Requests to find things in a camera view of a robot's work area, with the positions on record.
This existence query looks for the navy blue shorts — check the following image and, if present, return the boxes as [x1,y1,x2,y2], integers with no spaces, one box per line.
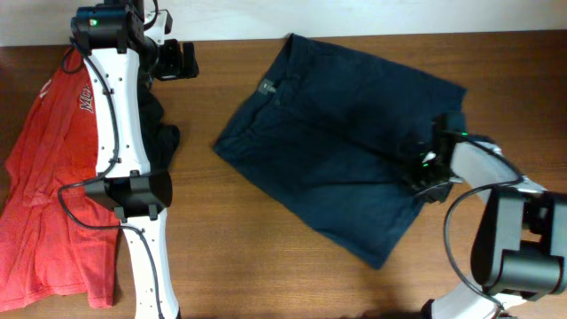
[214,34,466,269]

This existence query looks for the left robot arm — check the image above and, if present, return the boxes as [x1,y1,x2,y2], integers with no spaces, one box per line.
[71,1,199,318]

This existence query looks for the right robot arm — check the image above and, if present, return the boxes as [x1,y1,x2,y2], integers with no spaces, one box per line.
[405,113,566,319]

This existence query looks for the black garment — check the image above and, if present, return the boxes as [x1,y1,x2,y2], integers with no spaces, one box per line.
[137,82,181,171]

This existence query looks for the red mesh t-shirt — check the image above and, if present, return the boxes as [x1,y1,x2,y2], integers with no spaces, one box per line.
[1,52,118,311]

